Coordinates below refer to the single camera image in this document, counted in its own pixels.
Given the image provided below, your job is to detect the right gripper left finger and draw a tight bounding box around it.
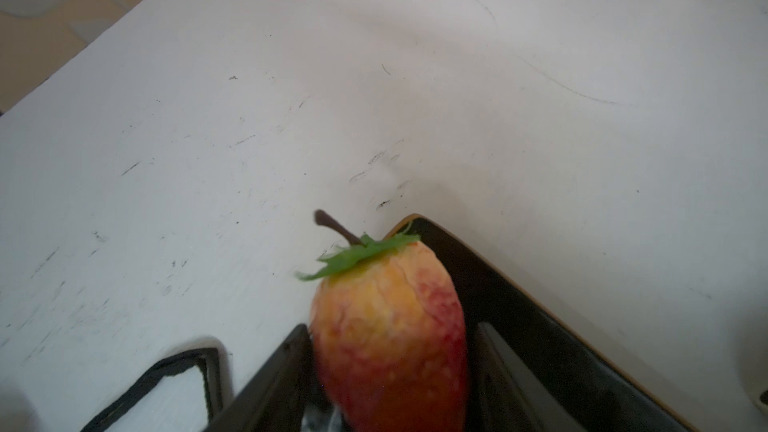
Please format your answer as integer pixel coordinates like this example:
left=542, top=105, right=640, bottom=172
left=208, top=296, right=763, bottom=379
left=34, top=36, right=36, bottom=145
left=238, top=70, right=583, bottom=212
left=207, top=324, right=314, bottom=432

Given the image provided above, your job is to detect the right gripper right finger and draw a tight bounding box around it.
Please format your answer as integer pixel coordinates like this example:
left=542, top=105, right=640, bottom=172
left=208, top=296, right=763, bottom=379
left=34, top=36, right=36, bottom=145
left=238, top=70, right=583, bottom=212
left=474, top=322, right=584, bottom=431

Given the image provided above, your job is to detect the black square plate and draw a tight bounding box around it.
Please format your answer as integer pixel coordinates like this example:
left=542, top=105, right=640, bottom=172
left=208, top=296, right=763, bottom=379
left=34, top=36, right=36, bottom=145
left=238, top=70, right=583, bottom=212
left=393, top=214, right=694, bottom=431

